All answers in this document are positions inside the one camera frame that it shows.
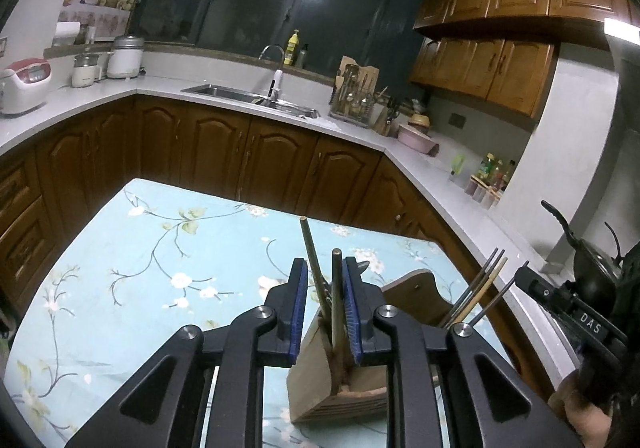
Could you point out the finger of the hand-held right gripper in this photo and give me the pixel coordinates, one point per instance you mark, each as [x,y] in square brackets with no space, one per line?
[565,308]

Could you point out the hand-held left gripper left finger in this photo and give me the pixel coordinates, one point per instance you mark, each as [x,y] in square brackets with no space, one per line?
[299,313]

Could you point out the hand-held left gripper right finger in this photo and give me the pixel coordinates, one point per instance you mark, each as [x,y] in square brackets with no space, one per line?
[353,318]

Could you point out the dark brown chopstick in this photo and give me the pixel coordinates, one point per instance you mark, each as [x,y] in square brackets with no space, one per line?
[338,298]

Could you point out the brown wooden chopstick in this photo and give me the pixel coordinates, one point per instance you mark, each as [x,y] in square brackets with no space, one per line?
[315,268]

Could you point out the wooden utensil holder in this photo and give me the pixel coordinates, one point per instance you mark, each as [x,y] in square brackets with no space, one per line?
[325,383]

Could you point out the person's right hand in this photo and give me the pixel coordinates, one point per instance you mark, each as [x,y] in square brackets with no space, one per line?
[582,413]

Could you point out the black wok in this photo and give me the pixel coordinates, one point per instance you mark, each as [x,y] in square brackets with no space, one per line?
[595,273]

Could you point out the wooden spice jar rack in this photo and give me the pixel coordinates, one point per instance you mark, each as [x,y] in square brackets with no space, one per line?
[482,193]

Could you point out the red seasoning bottle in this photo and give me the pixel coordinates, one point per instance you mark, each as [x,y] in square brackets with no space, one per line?
[498,176]

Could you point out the blue floral tablecloth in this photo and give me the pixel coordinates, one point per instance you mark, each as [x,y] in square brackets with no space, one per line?
[150,288]

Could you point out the green-capped seasoning bottle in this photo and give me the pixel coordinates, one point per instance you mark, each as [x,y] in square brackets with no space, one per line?
[486,168]

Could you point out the wooden lower cabinets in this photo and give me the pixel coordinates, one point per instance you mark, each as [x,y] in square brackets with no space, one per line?
[210,153]

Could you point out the wooden cabinets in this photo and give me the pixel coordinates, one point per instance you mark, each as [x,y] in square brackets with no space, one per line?
[210,153]
[500,63]

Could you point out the pink basin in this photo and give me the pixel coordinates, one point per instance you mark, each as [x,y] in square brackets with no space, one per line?
[417,141]

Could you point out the wooden knife block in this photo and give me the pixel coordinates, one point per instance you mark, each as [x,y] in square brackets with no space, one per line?
[384,121]

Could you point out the yellow bowl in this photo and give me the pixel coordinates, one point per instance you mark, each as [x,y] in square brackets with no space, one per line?
[419,121]

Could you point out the chrome faucet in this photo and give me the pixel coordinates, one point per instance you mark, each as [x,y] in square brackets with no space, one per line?
[276,83]

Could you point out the stainless steel sink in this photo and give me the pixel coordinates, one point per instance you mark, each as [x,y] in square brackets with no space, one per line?
[225,93]

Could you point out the wooden cutting board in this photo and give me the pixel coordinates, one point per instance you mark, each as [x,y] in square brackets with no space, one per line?
[367,71]

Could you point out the wooden upper cabinets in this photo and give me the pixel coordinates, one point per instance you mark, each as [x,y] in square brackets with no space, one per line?
[500,63]

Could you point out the dark bottle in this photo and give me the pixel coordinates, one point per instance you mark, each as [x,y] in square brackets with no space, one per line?
[302,57]

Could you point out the yellow dish soap bottle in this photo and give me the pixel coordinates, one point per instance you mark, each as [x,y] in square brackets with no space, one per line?
[291,51]

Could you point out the range hood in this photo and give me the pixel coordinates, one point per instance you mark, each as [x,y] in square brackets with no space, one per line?
[625,48]

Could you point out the white pot with metal lid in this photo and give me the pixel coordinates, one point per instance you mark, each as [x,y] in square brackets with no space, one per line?
[125,58]

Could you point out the dark window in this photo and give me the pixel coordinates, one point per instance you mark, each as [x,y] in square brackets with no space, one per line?
[250,3]

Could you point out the small white kitchen appliance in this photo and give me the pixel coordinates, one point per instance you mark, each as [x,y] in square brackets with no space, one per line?
[87,73]

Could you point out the white and red rice cooker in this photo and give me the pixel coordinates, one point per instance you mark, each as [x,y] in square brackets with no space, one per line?
[22,88]

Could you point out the white paper towel roll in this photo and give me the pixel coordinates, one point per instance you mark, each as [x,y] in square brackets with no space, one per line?
[67,33]

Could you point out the wall outlet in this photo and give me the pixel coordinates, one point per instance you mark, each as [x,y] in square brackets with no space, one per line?
[457,119]

